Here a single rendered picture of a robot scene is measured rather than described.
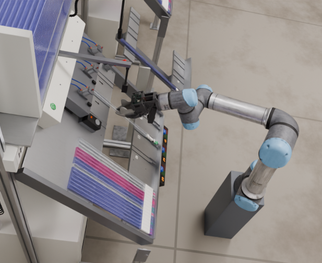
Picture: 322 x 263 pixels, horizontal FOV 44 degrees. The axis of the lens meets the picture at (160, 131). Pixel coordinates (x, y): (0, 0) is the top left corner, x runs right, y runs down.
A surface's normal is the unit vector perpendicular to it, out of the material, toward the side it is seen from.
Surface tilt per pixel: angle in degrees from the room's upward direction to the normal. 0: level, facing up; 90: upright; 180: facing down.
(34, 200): 0
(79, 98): 47
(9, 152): 0
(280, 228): 0
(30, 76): 90
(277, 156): 82
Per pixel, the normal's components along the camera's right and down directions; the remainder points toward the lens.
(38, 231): 0.17, -0.55
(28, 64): -0.07, 0.83
